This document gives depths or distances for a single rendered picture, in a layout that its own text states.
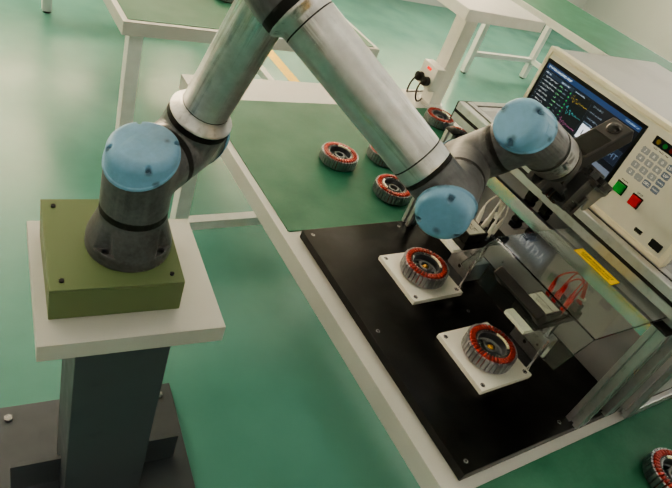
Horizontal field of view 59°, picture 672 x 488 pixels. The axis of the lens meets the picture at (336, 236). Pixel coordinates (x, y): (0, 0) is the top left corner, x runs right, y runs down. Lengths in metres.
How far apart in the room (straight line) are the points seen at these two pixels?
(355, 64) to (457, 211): 0.22
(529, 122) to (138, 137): 0.60
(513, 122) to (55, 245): 0.78
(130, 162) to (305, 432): 1.23
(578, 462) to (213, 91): 0.96
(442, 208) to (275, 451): 1.29
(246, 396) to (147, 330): 0.93
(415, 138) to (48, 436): 1.39
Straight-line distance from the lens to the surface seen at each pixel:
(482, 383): 1.23
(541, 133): 0.84
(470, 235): 1.34
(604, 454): 1.35
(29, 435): 1.86
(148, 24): 2.27
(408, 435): 1.12
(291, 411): 2.00
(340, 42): 0.75
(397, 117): 0.76
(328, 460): 1.95
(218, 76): 0.99
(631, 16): 8.64
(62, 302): 1.09
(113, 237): 1.07
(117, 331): 1.11
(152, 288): 1.10
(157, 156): 0.99
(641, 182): 1.20
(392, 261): 1.39
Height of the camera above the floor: 1.59
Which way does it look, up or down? 36 degrees down
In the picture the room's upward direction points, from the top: 22 degrees clockwise
